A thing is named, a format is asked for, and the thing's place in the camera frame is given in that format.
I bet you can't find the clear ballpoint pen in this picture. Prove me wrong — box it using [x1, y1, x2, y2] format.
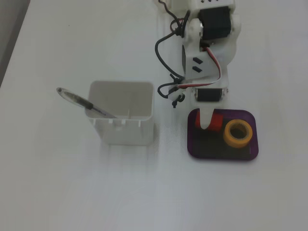
[56, 87, 118, 119]

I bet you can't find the white plastic box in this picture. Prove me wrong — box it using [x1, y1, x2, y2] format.
[84, 80, 154, 146]

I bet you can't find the purple plastic tray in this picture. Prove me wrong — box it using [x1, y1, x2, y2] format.
[187, 108, 260, 162]

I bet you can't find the black cable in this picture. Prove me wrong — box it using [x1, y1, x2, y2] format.
[154, 9, 191, 109]

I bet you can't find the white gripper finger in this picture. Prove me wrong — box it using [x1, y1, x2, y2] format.
[197, 107, 216, 131]

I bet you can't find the red white black servo wire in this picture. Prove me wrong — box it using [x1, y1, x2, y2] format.
[175, 46, 222, 90]

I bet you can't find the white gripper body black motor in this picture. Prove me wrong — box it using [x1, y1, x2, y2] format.
[182, 43, 230, 112]

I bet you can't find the yellow tape roll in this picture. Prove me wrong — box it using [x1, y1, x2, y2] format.
[223, 119, 254, 149]

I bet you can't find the red cube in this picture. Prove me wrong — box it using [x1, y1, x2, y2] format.
[194, 112, 225, 132]

